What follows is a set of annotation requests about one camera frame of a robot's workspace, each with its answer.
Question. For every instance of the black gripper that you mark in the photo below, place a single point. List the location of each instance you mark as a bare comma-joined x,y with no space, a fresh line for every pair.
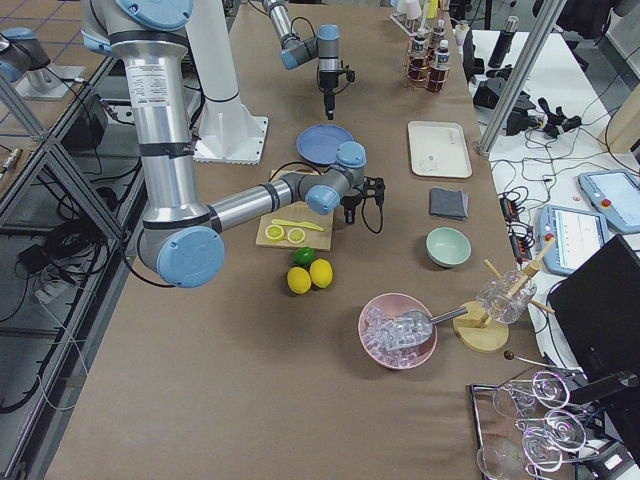
327,81
350,200

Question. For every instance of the blue plate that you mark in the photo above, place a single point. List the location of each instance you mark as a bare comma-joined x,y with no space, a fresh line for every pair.
318,144

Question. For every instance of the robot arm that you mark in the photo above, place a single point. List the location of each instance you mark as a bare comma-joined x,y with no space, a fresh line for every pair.
186,105
322,45

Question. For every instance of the bamboo cutting board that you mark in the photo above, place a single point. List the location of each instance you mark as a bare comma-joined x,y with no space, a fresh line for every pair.
298,212

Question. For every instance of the lemon half slice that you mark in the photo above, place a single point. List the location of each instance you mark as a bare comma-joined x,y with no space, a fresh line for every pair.
296,235
274,232

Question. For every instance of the green lime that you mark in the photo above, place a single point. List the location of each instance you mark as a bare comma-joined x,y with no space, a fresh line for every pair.
304,256

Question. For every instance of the yellow lemon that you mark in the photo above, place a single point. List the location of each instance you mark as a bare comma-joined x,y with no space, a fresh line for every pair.
321,273
298,280

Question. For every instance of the yellow plastic knife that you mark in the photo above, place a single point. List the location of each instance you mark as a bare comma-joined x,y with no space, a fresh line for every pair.
303,225

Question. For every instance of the dark drink bottle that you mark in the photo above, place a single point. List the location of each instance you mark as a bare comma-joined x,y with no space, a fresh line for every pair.
419,47
440,67
438,35

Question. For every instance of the mint green bowl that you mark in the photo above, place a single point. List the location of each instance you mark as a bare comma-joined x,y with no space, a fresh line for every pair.
447,247

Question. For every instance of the grey folded cloth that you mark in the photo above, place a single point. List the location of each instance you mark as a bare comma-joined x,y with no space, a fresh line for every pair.
452,204

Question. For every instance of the cream rabbit tray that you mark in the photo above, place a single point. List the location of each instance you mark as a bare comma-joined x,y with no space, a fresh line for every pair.
438,149

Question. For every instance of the pink ice bowl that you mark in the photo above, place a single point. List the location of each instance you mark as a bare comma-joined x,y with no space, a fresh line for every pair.
389,335

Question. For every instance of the pink cup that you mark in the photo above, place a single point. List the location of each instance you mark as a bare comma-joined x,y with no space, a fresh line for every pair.
411,8

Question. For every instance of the metal ice scoop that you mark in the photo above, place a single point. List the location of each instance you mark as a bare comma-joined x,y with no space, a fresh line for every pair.
425,320

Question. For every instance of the wooden cup tree stand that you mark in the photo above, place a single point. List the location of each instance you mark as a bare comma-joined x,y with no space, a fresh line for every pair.
477,330

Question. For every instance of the clear glass on stand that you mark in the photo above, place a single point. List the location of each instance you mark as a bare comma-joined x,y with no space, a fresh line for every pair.
506,298

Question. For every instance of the black thermos bottle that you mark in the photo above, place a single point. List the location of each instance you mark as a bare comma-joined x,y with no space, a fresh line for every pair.
503,42

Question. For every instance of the teach pendant tablet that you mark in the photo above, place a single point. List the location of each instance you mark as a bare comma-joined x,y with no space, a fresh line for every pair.
614,194
576,236

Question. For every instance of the wine glass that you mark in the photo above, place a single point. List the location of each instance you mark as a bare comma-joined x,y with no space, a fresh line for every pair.
563,428
531,456
520,398

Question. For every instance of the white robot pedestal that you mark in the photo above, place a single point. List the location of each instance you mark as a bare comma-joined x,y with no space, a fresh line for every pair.
227,131

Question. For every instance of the copper wire bottle rack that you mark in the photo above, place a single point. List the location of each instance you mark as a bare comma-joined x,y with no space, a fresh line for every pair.
419,77

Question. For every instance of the aluminium frame post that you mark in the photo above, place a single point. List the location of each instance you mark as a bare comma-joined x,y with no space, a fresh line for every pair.
547,17

